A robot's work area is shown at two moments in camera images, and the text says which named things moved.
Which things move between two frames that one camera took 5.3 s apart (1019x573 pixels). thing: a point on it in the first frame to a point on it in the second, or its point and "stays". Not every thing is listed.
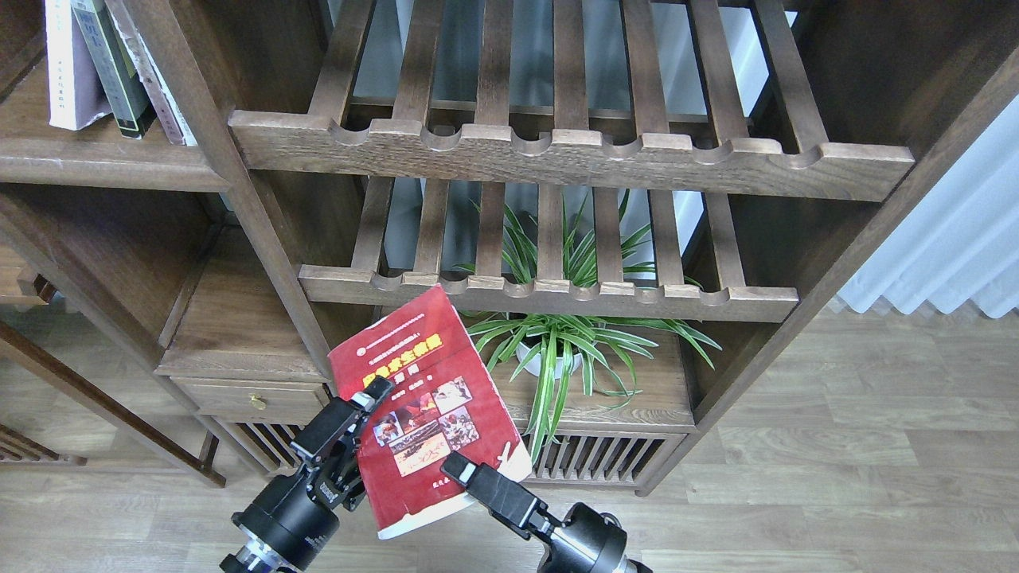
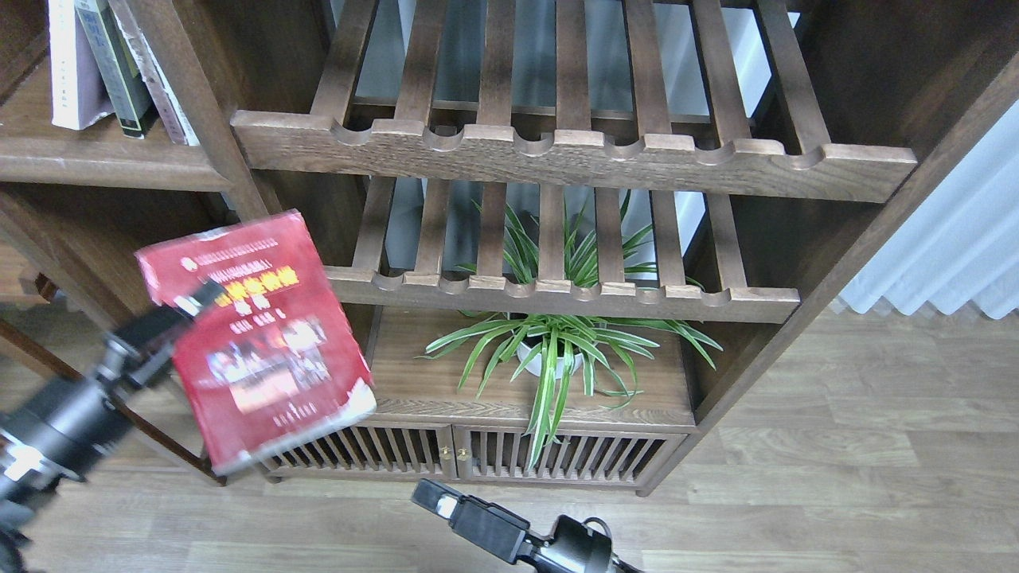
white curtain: x=958 y=239 stays
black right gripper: x=586 y=542 to x=574 y=547
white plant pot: x=533 y=362 stays
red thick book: x=444 y=402 to x=275 y=364
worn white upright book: x=167 y=109 stays
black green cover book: x=115 y=67 stays
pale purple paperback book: x=76 y=95 stays
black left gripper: x=284 y=518 to x=54 y=432
